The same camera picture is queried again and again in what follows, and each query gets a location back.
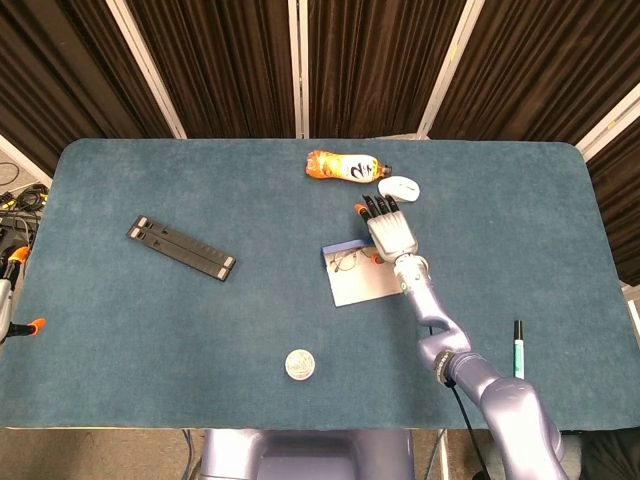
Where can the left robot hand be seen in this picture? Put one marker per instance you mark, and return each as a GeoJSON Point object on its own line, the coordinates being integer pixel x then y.
{"type": "Point", "coordinates": [5, 305]}

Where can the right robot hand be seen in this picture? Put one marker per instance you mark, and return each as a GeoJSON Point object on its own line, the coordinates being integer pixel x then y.
{"type": "Point", "coordinates": [392, 232]}

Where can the black-framed eyeglasses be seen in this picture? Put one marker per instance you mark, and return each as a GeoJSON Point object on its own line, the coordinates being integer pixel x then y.
{"type": "Point", "coordinates": [345, 260]}

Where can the blue glasses case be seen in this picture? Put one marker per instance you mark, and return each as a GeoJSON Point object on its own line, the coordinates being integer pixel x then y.
{"type": "Point", "coordinates": [360, 286]}

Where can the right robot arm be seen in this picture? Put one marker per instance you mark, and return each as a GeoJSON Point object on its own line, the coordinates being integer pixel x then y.
{"type": "Point", "coordinates": [500, 395]}

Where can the white computer mouse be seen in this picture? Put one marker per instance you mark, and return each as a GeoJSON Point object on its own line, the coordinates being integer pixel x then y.
{"type": "Point", "coordinates": [400, 189]}

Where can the orange drink plastic bottle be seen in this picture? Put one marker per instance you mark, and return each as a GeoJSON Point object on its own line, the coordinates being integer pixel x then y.
{"type": "Point", "coordinates": [345, 167]}

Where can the clear jar of paper clips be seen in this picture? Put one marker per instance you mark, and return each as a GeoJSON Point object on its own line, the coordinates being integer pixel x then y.
{"type": "Point", "coordinates": [300, 365]}

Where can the brown curtain screen panel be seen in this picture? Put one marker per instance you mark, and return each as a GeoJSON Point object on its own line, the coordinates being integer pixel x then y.
{"type": "Point", "coordinates": [620, 200]}
{"type": "Point", "coordinates": [225, 65]}
{"type": "Point", "coordinates": [540, 65]}
{"type": "Point", "coordinates": [60, 60]}
{"type": "Point", "coordinates": [370, 65]}

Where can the black and green marker pen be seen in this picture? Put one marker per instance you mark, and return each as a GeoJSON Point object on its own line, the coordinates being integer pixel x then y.
{"type": "Point", "coordinates": [519, 350]}

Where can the blue table cloth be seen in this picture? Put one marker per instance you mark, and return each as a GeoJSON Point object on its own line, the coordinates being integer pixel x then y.
{"type": "Point", "coordinates": [175, 340]}

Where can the black folding laptop stand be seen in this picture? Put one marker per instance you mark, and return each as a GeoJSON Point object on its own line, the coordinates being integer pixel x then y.
{"type": "Point", "coordinates": [180, 247]}

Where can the purple robot torso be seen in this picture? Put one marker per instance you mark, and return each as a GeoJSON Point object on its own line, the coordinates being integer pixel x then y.
{"type": "Point", "coordinates": [300, 455]}

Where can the dark green cushioned stool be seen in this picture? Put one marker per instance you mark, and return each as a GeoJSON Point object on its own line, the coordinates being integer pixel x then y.
{"type": "Point", "coordinates": [610, 455]}

